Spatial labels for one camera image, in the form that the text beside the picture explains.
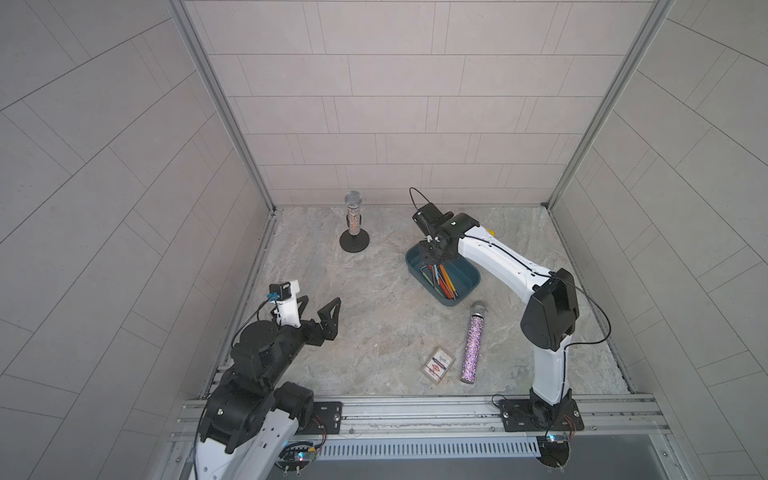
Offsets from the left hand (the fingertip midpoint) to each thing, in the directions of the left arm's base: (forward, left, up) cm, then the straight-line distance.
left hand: (330, 297), depth 66 cm
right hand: (+20, -24, -12) cm, 34 cm away
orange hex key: (+18, -32, -22) cm, 42 cm away
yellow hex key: (+18, -33, -22) cm, 43 cm away
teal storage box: (+19, -37, -23) cm, 48 cm away
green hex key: (+18, -26, -23) cm, 39 cm away
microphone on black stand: (+34, 0, -23) cm, 41 cm away
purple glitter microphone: (-2, -36, -21) cm, 42 cm away
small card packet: (-8, -26, -23) cm, 35 cm away
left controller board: (-27, +7, -22) cm, 36 cm away
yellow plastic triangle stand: (+38, -51, -23) cm, 67 cm away
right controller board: (-25, -52, -25) cm, 63 cm away
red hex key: (+16, -30, -23) cm, 41 cm away
